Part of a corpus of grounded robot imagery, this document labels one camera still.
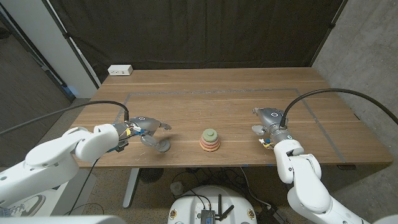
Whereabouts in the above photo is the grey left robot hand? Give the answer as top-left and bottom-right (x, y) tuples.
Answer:
(113, 116), (172, 153)

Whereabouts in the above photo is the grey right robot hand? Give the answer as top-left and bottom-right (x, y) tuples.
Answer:
(251, 107), (293, 144)

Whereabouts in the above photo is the small grey toy ring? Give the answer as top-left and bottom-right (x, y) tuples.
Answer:
(157, 139), (172, 153)

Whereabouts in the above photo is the green toy ring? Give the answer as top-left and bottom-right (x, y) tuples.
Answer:
(201, 128), (219, 143)

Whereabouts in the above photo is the coral red toy ring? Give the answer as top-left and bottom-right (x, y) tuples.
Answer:
(200, 141), (221, 150)

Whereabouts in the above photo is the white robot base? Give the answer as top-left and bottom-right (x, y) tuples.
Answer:
(167, 185), (258, 224)

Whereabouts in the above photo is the round black fan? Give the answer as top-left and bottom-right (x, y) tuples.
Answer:
(139, 167), (164, 184)

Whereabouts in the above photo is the white power strip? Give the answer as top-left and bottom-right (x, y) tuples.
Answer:
(107, 64), (134, 76)

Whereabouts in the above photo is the grey round floor object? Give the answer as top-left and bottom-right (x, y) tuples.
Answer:
(170, 181), (185, 196)

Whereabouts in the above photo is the black power adapter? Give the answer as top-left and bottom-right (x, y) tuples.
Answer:
(256, 205), (289, 224)

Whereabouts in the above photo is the black backdrop curtain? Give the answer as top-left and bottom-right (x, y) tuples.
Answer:
(48, 0), (346, 82)

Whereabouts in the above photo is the radio module with antennas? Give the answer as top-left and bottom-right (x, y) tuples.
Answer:
(200, 194), (234, 224)

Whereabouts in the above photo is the black backdrop stand pole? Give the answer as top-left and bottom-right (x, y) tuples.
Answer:
(42, 0), (102, 90)
(309, 0), (349, 68)

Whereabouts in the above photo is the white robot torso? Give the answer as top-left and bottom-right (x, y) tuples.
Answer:
(0, 214), (127, 224)

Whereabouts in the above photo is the grey white sneaker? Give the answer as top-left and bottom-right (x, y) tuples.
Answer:
(6, 194), (47, 217)

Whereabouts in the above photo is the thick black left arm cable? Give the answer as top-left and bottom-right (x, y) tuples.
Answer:
(0, 100), (130, 136)

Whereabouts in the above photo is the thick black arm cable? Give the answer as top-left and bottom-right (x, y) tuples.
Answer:
(0, 100), (130, 136)
(279, 88), (398, 128)

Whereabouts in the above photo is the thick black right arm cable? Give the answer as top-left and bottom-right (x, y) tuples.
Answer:
(279, 88), (398, 128)

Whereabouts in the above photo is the large orange toy ring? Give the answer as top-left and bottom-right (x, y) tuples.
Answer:
(199, 144), (221, 153)

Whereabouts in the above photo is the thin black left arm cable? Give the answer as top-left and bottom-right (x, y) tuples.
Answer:
(67, 157), (101, 216)

